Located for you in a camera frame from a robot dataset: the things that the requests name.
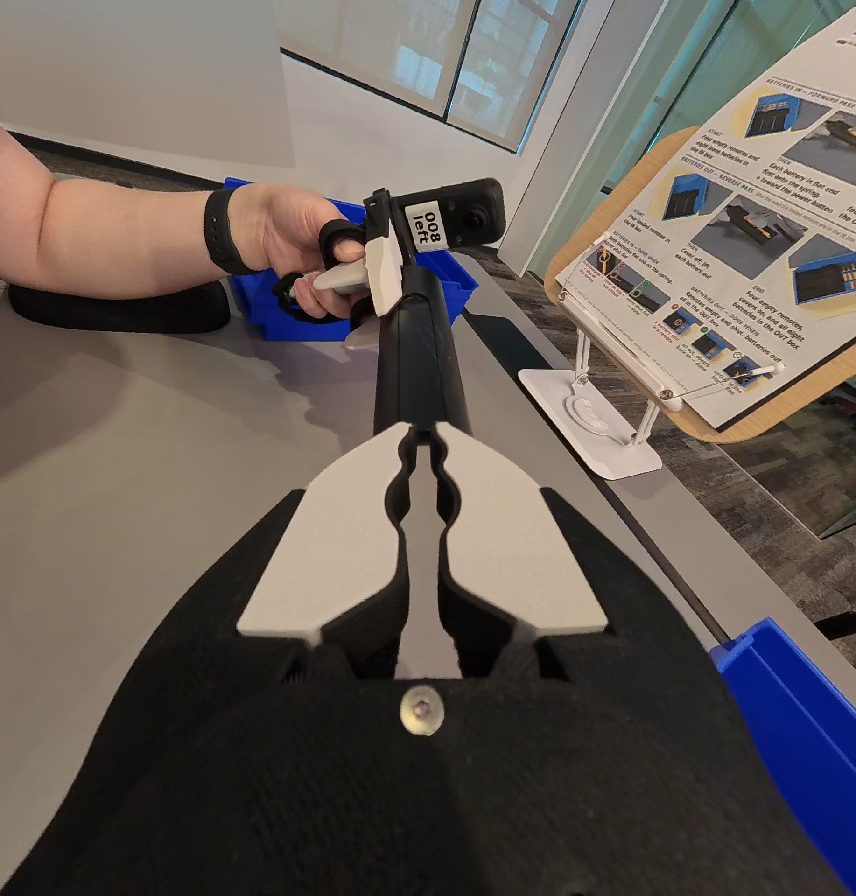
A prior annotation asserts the dark grey desk panel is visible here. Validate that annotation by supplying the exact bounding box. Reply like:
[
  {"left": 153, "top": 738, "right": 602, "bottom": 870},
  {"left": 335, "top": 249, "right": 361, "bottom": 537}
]
[{"left": 462, "top": 311, "right": 551, "bottom": 375}]

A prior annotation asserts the black wristband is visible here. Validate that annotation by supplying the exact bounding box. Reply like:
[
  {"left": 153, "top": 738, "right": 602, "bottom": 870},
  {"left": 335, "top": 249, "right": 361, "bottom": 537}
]
[{"left": 204, "top": 188, "right": 257, "bottom": 275}]

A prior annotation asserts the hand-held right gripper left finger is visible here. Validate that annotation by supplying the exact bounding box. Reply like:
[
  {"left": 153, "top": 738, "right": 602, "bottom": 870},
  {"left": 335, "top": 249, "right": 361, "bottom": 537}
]
[{"left": 237, "top": 422, "right": 415, "bottom": 641}]

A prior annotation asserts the black remote control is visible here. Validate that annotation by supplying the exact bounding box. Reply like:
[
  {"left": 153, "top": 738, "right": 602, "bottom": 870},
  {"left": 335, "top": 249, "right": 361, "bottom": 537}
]
[{"left": 373, "top": 265, "right": 471, "bottom": 438}]

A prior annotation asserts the person's left forearm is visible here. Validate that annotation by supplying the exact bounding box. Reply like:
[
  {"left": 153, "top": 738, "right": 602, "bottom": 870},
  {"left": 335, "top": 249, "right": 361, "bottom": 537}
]
[{"left": 0, "top": 126, "right": 222, "bottom": 298}]

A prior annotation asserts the person's left hand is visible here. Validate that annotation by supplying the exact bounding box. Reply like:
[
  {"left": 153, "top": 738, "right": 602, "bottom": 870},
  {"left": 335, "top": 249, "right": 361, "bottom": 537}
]
[{"left": 228, "top": 183, "right": 369, "bottom": 319}]

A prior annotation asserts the blue plastic bin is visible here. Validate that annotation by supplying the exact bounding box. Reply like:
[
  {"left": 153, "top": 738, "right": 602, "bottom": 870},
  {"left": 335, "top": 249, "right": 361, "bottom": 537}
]
[
  {"left": 224, "top": 178, "right": 479, "bottom": 342},
  {"left": 708, "top": 617, "right": 856, "bottom": 896}
]

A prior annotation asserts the instruction poster board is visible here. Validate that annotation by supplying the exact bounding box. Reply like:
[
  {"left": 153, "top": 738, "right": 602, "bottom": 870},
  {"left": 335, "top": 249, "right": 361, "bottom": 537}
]
[{"left": 543, "top": 0, "right": 856, "bottom": 443}]

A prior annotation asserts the frosted glass window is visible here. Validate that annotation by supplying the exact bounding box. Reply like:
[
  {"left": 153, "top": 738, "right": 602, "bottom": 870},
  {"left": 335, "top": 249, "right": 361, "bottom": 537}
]
[{"left": 280, "top": 0, "right": 583, "bottom": 154}]

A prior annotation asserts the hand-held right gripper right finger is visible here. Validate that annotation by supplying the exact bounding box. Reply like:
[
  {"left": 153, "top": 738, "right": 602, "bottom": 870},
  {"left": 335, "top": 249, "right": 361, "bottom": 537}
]
[{"left": 431, "top": 422, "right": 609, "bottom": 639}]

